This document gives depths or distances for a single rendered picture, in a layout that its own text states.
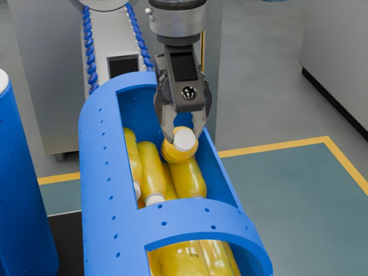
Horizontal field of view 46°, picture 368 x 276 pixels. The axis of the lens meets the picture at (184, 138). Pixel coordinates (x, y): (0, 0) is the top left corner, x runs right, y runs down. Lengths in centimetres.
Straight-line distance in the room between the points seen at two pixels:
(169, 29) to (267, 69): 306
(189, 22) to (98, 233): 34
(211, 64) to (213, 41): 9
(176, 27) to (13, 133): 89
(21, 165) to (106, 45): 63
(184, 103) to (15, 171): 94
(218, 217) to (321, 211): 183
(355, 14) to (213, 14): 157
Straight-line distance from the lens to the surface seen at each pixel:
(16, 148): 146
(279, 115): 311
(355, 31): 296
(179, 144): 77
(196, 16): 66
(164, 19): 65
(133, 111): 98
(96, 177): 74
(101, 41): 187
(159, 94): 72
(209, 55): 158
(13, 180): 150
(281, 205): 240
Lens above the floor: 167
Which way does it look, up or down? 36 degrees down
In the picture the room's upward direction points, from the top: straight up
